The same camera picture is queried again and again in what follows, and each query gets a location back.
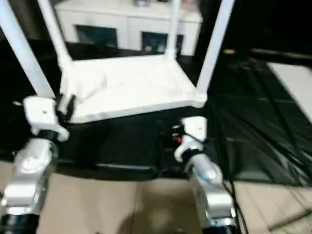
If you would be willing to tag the black metal table frame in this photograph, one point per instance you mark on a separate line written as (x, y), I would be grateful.
(292, 218)

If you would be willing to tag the small yellow label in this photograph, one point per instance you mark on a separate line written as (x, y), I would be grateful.
(229, 50)

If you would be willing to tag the grey curtain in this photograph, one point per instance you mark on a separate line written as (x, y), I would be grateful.
(34, 14)

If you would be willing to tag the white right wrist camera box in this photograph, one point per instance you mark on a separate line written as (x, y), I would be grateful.
(192, 131)

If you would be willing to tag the black cabinet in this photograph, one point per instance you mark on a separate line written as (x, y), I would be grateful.
(273, 22)

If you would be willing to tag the white plastic table top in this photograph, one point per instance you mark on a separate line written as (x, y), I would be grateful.
(126, 83)

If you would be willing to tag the black mat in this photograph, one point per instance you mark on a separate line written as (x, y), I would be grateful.
(253, 126)

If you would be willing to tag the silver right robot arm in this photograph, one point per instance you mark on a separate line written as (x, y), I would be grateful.
(209, 185)

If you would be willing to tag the white sideboard with glass doors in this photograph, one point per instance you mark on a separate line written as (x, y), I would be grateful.
(126, 22)

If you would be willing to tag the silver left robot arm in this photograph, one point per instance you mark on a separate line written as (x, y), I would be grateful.
(29, 175)

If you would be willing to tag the white plastic table leg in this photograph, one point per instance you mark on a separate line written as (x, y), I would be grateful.
(27, 53)
(173, 29)
(214, 48)
(56, 34)

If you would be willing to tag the shiny silver ornament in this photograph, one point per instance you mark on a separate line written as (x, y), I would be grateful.
(141, 2)

